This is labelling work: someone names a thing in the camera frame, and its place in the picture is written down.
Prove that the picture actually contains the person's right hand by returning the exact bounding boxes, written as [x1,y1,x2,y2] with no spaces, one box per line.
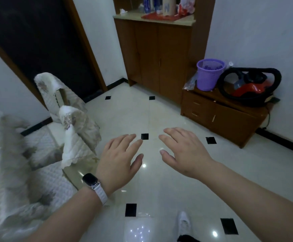
[158,127,216,180]

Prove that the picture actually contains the person's left hand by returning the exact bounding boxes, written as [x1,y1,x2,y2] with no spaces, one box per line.
[95,133,144,197]

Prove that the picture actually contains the cream quilted cover chair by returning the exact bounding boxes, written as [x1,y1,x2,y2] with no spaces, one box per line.
[0,105,102,225]
[23,72,88,172]

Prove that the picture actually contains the person's right forearm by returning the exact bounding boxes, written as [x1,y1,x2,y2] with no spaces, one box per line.
[199,161,293,242]

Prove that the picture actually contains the person's left forearm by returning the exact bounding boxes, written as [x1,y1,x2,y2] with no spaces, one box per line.
[25,188,103,242]

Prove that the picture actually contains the smartwatch with white band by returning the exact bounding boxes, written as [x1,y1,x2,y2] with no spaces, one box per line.
[82,173,108,206]

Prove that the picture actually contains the low brown drawer cabinet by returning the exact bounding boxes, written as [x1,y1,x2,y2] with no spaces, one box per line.
[180,82,274,149]

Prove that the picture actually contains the white right sneaker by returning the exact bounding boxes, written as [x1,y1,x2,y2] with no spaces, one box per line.
[178,211,192,236]

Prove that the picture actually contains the clear plastic bag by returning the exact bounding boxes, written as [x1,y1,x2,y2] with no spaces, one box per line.
[183,72,198,90]

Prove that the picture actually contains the purple plastic basket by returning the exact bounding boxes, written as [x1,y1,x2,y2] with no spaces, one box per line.
[196,58,226,92]

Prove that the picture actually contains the black trousers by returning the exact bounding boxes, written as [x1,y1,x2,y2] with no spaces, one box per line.
[176,234,201,242]

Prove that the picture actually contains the black baseboard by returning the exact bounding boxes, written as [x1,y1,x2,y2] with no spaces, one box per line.
[20,78,293,158]

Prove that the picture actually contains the red black vacuum cleaner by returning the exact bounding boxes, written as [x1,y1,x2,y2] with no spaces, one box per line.
[217,67,282,108]

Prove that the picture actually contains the tall brown wooden cabinet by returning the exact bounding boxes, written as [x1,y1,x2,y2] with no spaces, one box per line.
[112,0,216,104]

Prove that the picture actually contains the red white plastic bag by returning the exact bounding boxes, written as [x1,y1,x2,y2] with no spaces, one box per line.
[178,0,195,16]

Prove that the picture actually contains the beige cylinder container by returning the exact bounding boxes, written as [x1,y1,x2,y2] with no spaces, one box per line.
[163,0,177,16]

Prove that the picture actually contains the blue plastic package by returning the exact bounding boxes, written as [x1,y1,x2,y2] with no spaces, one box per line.
[143,0,163,13]

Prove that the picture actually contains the black power cable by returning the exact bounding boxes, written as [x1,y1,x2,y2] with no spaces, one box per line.
[262,97,281,129]

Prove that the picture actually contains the brown wooden door frame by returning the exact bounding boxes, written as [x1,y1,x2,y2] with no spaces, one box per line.
[0,0,108,109]

